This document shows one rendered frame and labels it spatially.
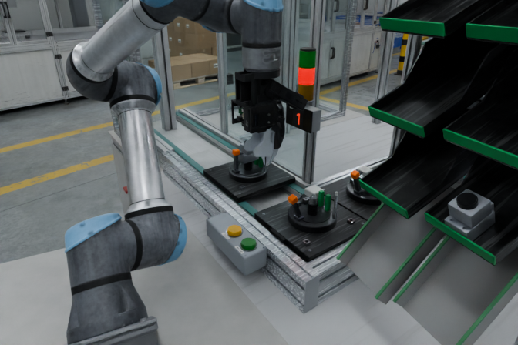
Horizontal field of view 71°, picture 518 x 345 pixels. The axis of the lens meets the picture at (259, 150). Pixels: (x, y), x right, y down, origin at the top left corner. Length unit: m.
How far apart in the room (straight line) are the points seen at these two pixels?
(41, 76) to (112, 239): 5.34
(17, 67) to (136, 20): 5.30
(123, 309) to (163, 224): 0.20
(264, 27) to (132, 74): 0.44
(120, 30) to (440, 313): 0.81
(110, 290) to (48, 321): 0.28
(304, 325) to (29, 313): 0.66
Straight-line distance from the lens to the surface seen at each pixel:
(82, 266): 0.82
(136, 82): 1.00
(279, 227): 1.03
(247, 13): 0.68
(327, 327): 0.94
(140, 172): 0.93
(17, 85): 6.03
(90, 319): 0.80
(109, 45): 0.82
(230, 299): 0.99
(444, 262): 0.84
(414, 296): 0.84
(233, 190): 1.20
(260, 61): 0.68
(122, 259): 0.84
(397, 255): 0.86
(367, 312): 0.99
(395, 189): 0.78
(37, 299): 1.13
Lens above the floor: 1.57
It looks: 24 degrees down
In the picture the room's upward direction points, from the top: straight up
